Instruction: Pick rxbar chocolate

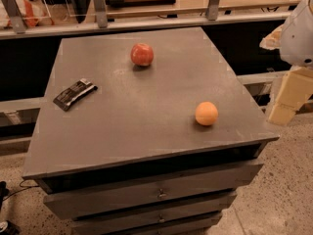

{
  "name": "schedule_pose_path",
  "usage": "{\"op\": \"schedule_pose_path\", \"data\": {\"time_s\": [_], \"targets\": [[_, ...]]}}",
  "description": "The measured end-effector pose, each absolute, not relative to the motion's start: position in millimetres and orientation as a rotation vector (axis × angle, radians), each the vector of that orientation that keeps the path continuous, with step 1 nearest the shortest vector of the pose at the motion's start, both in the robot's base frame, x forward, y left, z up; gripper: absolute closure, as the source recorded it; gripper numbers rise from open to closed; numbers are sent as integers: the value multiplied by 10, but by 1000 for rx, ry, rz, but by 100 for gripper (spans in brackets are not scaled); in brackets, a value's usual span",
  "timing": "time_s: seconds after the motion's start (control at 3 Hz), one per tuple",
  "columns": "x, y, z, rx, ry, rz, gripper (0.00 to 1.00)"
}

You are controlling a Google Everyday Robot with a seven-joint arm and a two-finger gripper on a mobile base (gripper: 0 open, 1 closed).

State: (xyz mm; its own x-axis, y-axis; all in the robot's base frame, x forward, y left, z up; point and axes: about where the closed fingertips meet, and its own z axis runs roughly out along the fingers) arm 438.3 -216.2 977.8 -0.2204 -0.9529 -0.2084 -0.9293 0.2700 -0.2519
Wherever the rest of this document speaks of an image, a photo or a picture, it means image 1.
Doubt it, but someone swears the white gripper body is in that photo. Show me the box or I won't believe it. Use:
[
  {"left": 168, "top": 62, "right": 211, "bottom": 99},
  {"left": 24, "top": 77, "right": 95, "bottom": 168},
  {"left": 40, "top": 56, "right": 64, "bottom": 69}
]
[{"left": 280, "top": 0, "right": 313, "bottom": 67}]

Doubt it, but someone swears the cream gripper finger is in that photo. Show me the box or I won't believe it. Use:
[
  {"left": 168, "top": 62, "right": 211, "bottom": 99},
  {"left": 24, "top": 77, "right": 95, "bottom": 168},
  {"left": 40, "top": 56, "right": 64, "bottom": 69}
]
[
  {"left": 259, "top": 25, "right": 283, "bottom": 50},
  {"left": 268, "top": 66, "right": 313, "bottom": 125}
]

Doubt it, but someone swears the black rxbar chocolate wrapper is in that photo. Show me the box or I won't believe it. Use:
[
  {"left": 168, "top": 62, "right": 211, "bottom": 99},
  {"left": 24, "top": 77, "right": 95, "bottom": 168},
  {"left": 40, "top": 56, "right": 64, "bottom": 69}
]
[{"left": 53, "top": 78, "right": 98, "bottom": 112}]

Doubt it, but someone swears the orange fruit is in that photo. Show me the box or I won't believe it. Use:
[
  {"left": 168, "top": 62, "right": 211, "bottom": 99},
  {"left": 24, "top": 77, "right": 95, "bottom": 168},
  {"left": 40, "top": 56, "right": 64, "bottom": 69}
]
[{"left": 195, "top": 102, "right": 218, "bottom": 126}]

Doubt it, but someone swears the red apple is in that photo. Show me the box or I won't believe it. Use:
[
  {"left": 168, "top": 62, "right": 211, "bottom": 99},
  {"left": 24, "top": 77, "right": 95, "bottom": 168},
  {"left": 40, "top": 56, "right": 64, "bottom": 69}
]
[{"left": 130, "top": 43, "right": 154, "bottom": 67}]

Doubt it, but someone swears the grey drawer cabinet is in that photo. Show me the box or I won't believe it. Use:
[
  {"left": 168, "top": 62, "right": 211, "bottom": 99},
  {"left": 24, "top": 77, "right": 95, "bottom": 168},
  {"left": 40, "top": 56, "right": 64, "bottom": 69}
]
[{"left": 23, "top": 27, "right": 278, "bottom": 225}]

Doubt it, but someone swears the bottom grey drawer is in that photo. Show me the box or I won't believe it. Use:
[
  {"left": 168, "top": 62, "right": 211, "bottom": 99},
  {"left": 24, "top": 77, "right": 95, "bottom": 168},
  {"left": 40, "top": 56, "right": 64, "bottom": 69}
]
[{"left": 109, "top": 211, "right": 222, "bottom": 235}]

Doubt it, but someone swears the grey drawer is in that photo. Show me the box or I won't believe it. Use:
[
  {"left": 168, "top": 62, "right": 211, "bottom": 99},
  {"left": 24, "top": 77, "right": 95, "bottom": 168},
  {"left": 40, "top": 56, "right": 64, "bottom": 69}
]
[
  {"left": 44, "top": 160, "right": 262, "bottom": 219},
  {"left": 109, "top": 211, "right": 222, "bottom": 235},
  {"left": 70, "top": 190, "right": 238, "bottom": 235}
]

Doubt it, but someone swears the top grey drawer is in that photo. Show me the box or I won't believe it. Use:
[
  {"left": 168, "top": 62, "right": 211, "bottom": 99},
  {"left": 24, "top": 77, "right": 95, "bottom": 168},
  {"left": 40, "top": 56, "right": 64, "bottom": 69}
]
[{"left": 44, "top": 160, "right": 262, "bottom": 219}]

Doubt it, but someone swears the orange white bag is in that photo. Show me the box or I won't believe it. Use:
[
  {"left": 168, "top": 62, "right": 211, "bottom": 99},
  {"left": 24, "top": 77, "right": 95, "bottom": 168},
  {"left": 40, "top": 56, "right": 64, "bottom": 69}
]
[{"left": 0, "top": 0, "right": 54, "bottom": 28}]

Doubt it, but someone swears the middle grey drawer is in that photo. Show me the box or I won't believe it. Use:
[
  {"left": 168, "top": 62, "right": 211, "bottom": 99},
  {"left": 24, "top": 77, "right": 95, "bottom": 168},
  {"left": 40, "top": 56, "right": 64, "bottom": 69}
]
[{"left": 70, "top": 190, "right": 238, "bottom": 235}]

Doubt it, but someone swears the metal railing frame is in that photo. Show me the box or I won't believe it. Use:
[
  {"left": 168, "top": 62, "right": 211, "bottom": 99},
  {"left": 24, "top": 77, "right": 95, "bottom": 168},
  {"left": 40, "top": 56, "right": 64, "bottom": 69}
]
[{"left": 0, "top": 0, "right": 301, "bottom": 39}]

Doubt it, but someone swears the black floor cable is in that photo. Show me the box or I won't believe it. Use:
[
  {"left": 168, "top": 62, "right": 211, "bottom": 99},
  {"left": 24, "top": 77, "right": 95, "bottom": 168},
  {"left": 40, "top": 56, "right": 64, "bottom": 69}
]
[{"left": 0, "top": 179, "right": 39, "bottom": 203}]

